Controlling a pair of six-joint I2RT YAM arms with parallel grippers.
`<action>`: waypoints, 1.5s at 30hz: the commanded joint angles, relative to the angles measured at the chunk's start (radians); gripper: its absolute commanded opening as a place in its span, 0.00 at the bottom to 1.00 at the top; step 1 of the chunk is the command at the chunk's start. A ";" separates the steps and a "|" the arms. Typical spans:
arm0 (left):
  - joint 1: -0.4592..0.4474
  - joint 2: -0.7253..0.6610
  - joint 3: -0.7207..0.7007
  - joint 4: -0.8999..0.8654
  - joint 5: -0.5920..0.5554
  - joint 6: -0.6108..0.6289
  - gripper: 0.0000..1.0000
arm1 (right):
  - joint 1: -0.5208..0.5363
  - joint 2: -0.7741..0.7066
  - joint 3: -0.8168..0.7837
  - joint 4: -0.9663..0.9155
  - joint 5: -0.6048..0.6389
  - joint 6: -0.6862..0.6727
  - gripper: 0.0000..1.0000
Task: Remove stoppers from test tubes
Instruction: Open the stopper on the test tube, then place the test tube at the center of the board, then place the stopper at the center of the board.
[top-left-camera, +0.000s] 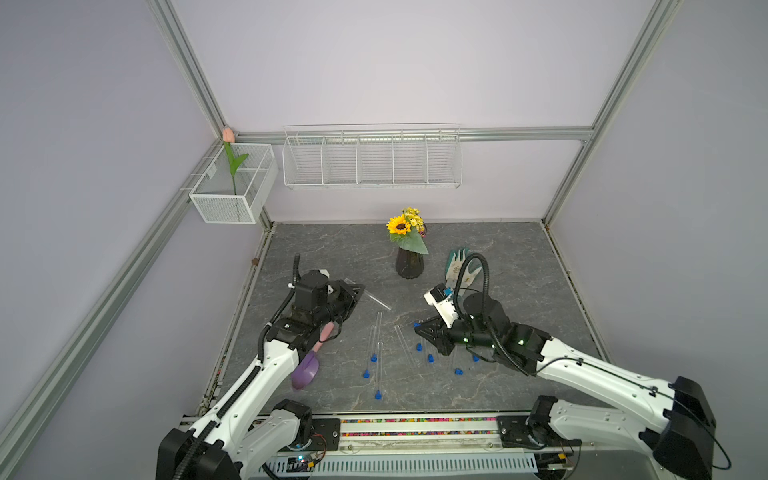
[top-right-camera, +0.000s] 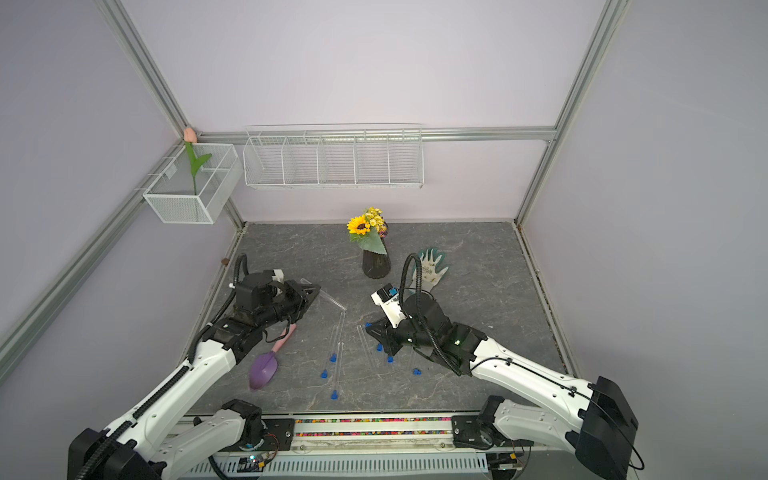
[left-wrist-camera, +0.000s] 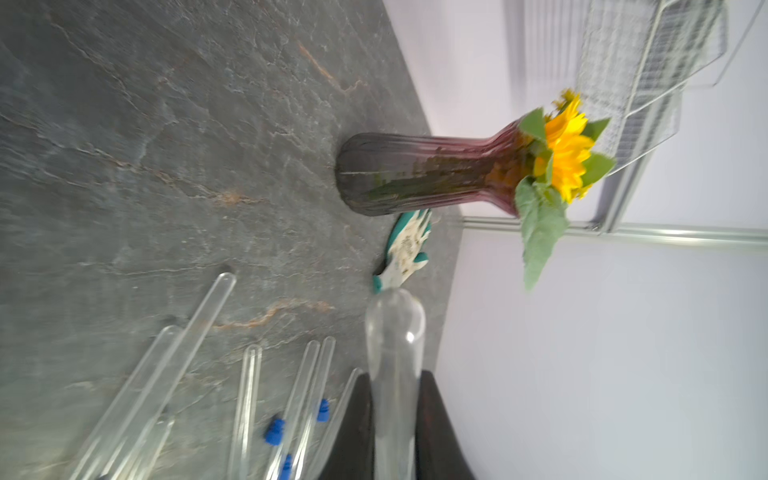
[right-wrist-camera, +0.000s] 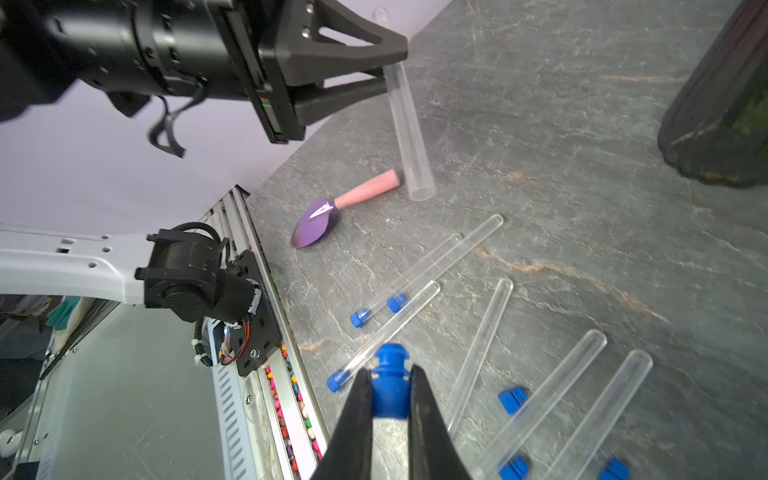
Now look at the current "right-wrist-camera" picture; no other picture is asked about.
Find clear test tube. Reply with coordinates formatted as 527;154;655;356
544;350;653;480
326;280;441;393

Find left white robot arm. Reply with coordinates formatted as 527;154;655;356
1;1;408;323

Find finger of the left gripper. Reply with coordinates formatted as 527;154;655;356
292;76;387;126
263;1;408;87

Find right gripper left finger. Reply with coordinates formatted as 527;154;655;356
311;368;373;480

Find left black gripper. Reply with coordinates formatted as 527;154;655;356
1;1;306;144

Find purple scoop pink handle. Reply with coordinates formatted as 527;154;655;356
291;169;400;249

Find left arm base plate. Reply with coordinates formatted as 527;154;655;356
206;250;283;378

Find white vented cable duct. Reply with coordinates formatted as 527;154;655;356
212;365;264;480

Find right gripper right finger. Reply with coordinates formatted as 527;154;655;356
408;365;470;479

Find test tube blue stopper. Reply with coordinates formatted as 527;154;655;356
444;278;514;438
408;214;504;297
383;63;437;202
350;232;463;328
468;329;607;479

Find dark glass flower vase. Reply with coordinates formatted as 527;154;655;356
657;1;767;188

